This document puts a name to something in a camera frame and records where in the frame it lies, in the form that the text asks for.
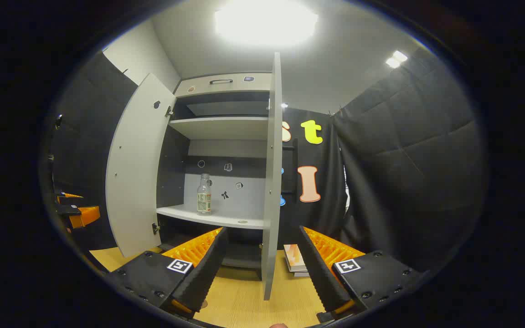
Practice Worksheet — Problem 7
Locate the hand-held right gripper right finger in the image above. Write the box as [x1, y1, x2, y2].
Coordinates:
[298, 225, 427, 322]

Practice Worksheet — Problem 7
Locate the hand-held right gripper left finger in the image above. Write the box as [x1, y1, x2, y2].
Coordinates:
[108, 227, 229, 319]

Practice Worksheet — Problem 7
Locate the clear plastic bottle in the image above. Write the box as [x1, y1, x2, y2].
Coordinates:
[197, 173, 212, 215]

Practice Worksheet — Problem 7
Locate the grey cabinet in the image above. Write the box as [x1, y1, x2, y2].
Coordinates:
[155, 72, 286, 270]

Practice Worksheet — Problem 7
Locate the white orange cover book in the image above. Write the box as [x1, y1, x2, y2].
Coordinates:
[283, 244, 309, 273]

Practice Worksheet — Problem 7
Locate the small ceiling light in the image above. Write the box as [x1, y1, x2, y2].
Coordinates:
[386, 50, 409, 69]

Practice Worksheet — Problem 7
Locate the large ceiling light panel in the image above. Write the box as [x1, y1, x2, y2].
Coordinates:
[215, 0, 319, 46]

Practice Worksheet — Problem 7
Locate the black cabinet door handle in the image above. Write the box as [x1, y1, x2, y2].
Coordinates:
[282, 139, 299, 196]

